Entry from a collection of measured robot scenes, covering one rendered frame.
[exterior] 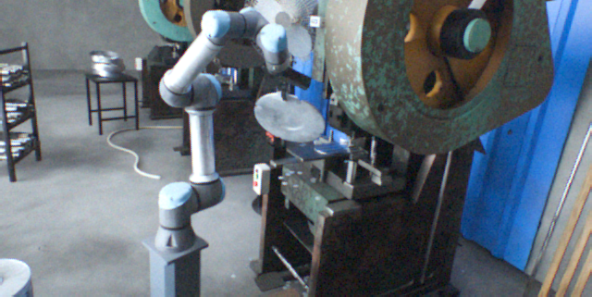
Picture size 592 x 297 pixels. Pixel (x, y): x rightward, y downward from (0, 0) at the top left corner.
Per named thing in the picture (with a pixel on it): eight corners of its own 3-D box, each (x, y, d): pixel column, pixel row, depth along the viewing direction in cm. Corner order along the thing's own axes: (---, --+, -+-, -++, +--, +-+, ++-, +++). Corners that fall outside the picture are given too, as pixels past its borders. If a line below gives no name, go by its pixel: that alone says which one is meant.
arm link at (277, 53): (274, 16, 115) (292, 32, 112) (277, 41, 125) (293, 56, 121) (252, 29, 113) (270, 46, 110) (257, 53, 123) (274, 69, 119)
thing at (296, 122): (247, 124, 163) (248, 122, 164) (310, 151, 166) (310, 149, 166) (264, 83, 140) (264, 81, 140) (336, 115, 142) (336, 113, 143)
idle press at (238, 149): (187, 194, 283) (189, -68, 231) (164, 148, 365) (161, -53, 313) (356, 171, 354) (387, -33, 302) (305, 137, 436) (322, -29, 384)
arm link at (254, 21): (231, 3, 116) (252, 24, 111) (258, 6, 124) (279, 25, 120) (223, 26, 120) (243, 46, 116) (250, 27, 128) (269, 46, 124)
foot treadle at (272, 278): (261, 300, 172) (262, 290, 170) (252, 286, 180) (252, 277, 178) (363, 267, 201) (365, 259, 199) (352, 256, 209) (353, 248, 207)
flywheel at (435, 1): (343, 59, 95) (506, -168, 98) (302, 48, 111) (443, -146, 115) (462, 183, 136) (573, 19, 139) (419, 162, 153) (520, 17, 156)
